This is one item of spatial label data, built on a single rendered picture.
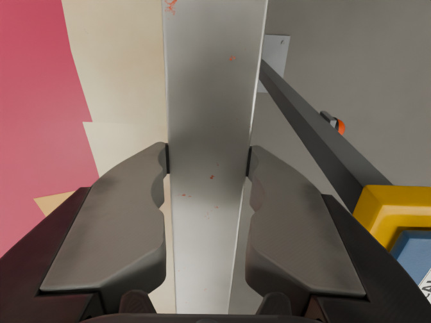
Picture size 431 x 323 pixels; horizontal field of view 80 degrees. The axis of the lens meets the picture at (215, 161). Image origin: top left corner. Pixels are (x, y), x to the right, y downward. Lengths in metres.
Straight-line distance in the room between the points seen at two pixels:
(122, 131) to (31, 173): 0.07
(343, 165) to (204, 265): 0.24
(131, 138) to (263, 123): 1.06
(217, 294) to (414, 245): 0.14
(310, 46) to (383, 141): 0.59
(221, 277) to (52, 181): 0.13
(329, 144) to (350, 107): 0.90
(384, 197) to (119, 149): 0.19
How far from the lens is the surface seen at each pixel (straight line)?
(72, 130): 0.17
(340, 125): 0.52
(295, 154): 1.31
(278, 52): 1.13
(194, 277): 0.18
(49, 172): 0.20
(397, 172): 1.61
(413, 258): 0.25
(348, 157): 0.38
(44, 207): 0.22
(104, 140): 0.17
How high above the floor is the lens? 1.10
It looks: 60 degrees down
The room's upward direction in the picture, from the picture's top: 179 degrees clockwise
